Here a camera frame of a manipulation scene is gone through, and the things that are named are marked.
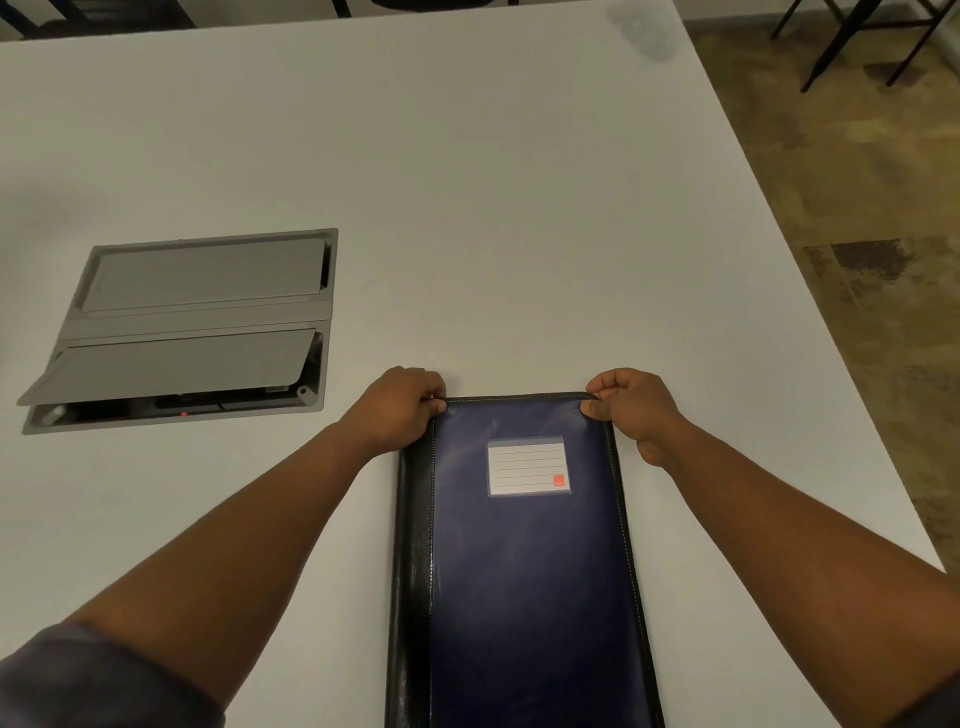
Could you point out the person's right hand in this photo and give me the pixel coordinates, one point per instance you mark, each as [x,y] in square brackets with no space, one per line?
[637,409]

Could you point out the person's left hand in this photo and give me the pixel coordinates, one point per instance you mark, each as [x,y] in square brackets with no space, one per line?
[394,412]

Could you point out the person's right thumb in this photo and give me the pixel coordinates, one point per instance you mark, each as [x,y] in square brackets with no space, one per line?
[596,409]

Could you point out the person's left fingers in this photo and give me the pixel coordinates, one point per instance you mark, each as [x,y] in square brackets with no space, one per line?
[431,394]

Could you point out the dark blue zip folder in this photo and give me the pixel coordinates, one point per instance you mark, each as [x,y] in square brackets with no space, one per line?
[525,570]

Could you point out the person's left forearm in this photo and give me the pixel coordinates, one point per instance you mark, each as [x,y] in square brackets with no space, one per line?
[195,559]

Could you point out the person's right forearm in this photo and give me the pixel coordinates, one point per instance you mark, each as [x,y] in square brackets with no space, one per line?
[802,555]

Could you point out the black folding chair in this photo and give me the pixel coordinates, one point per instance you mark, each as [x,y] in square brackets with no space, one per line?
[862,34]

